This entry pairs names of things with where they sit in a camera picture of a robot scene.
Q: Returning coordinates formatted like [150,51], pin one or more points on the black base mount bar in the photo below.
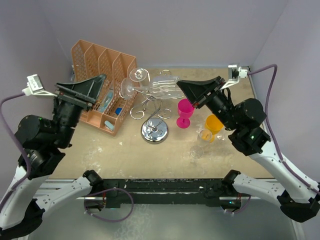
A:
[210,192]

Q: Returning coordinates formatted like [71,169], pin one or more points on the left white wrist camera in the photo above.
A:
[35,88]

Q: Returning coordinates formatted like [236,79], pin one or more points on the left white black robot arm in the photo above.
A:
[41,142]

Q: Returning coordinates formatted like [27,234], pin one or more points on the blue eraser in organizer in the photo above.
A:
[118,111]

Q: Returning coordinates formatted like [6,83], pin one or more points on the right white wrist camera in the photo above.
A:
[235,74]

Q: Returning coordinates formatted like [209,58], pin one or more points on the teal scissors in organizer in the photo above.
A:
[106,101]

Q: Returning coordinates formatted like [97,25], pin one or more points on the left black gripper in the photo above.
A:
[84,92]

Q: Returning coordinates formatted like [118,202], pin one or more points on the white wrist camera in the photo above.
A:
[35,88]
[235,74]

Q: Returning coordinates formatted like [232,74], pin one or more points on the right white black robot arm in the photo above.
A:
[296,194]

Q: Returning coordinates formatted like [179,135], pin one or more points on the clear glass behind orange goblet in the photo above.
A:
[221,136]

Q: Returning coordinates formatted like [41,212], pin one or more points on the clear wine glass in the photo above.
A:
[140,76]
[160,87]

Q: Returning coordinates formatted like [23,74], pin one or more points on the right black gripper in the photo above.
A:
[197,90]

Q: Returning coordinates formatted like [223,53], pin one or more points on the orange plastic goblet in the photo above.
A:
[213,124]

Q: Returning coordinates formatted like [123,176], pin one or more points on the chrome wine glass rack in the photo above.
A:
[154,130]

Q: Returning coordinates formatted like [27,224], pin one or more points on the clear glass front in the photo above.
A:
[196,151]

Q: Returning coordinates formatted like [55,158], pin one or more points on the light blue item in organizer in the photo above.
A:
[109,125]

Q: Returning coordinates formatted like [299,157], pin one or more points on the small clear glass orange inside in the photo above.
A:
[205,135]

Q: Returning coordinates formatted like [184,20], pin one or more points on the pink plastic goblet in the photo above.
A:
[185,110]

